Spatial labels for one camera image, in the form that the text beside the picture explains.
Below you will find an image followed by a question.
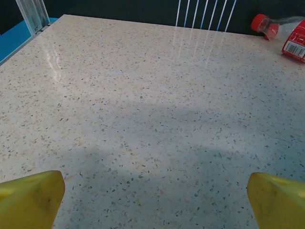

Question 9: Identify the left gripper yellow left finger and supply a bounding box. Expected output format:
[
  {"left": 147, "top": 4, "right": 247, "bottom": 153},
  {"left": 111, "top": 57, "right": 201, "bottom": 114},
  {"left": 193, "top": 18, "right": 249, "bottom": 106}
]
[{"left": 0, "top": 170, "right": 66, "bottom": 229}]

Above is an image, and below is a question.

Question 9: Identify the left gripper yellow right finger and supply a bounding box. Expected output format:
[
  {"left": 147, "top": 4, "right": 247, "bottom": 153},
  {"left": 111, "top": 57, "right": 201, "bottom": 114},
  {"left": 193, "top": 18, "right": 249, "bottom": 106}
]
[{"left": 247, "top": 172, "right": 305, "bottom": 229}]

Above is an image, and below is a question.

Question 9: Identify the clear cola bottle red cap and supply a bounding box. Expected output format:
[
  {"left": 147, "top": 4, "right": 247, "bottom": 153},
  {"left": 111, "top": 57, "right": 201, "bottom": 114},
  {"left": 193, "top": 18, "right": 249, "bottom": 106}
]
[{"left": 251, "top": 13, "right": 305, "bottom": 63}]

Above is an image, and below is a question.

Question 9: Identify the blue table side trim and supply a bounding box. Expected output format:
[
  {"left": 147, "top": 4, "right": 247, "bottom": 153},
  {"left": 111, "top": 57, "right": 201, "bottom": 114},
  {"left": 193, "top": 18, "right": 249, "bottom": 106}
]
[{"left": 0, "top": 18, "right": 57, "bottom": 66}]

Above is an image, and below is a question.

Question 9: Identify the aluminium frame post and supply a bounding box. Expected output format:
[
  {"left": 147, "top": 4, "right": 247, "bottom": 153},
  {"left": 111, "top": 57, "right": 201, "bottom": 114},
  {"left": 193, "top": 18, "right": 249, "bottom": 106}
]
[{"left": 15, "top": 0, "right": 51, "bottom": 36}]

